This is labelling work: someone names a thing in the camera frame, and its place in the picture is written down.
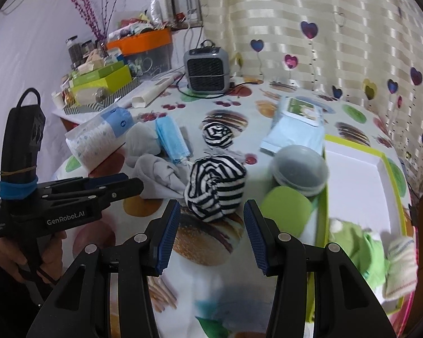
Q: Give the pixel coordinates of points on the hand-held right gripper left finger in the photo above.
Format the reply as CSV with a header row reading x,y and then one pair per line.
x,y
167,239

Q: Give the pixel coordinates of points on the small striped sock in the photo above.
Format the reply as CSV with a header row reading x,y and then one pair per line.
x,y
216,135

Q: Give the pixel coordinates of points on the beige towel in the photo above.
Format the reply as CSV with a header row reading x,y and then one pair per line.
x,y
400,271

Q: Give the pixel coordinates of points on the stack of blue face masks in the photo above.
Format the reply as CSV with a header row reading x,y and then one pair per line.
x,y
171,137

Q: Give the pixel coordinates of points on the clear container orange lid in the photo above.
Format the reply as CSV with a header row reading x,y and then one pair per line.
x,y
141,38

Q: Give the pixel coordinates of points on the white box yellow-green rim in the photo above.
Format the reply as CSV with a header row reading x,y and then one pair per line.
x,y
356,183

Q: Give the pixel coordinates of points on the grey sock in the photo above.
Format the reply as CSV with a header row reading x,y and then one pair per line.
x,y
162,179

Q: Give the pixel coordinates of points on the dark glass jar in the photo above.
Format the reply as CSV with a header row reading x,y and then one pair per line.
x,y
72,51
87,49

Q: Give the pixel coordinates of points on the grey translucent round container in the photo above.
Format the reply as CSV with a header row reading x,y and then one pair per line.
x,y
296,169

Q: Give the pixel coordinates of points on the green apple print towel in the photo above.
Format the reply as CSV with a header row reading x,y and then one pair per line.
x,y
345,236

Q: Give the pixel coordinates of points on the grey portable heater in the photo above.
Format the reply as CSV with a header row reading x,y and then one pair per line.
x,y
206,70

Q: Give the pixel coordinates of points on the light blue plastic package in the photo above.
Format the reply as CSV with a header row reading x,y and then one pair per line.
x,y
292,137

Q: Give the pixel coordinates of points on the striped heart print curtain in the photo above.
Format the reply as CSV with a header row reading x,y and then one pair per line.
x,y
303,0

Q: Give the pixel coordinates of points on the white blue tissue pack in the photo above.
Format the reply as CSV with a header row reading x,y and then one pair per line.
x,y
91,137

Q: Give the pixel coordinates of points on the green cloth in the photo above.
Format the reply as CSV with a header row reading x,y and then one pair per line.
x,y
363,264

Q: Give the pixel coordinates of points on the silver foil bag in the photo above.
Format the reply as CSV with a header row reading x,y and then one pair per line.
x,y
155,10

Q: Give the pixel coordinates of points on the wet wipes pack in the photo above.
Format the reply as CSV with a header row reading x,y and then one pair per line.
x,y
303,111

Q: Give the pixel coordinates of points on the round green lidded container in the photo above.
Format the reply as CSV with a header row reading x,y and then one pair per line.
x,y
285,211

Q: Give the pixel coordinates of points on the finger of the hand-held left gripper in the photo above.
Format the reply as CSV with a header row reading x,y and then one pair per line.
x,y
127,188
105,180

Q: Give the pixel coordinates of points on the black white zigzag tray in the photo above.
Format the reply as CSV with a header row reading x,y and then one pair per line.
x,y
105,102

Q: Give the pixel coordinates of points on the pile of assorted packets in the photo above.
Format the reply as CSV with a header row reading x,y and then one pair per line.
x,y
137,24

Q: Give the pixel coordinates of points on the purple decorative branches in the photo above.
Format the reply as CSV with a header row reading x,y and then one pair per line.
x,y
88,10

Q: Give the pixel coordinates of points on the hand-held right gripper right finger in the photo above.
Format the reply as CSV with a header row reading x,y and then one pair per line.
x,y
255,239

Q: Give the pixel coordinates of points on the person's left hand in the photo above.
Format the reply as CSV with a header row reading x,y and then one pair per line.
x,y
7,257

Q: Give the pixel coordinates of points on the large striped sock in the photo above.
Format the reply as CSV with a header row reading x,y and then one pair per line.
x,y
215,190

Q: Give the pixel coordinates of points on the white paper roll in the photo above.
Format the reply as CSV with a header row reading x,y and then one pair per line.
x,y
151,93

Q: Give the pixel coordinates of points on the green cardboard box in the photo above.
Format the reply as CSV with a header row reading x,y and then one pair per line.
x,y
95,67
105,79

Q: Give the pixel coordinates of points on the person's left forearm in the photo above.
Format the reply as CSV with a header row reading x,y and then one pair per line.
x,y
3,306

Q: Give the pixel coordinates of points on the food print tablecloth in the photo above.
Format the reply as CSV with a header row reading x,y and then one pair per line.
x,y
204,246

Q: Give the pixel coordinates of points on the black binder clip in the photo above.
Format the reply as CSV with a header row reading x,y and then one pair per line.
x,y
414,214

